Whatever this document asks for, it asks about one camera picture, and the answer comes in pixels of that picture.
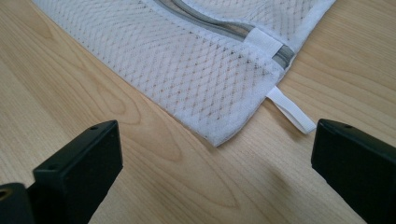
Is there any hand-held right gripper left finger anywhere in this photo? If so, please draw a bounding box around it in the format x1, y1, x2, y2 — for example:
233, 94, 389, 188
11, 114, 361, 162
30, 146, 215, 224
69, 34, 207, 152
27, 119, 123, 224

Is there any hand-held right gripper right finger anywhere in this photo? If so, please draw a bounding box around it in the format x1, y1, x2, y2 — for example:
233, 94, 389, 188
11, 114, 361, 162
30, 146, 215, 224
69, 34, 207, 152
311, 119, 396, 224

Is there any white mesh laundry bag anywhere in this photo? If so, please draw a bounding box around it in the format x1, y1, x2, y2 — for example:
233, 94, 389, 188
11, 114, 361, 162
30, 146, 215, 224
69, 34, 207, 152
31, 0, 338, 147

